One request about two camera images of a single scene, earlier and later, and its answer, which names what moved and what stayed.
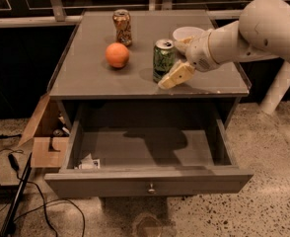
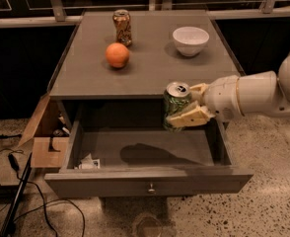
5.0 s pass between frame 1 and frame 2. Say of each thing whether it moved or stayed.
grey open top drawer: stayed
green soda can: moved
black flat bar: stayed
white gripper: moved
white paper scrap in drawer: stayed
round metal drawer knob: stayed
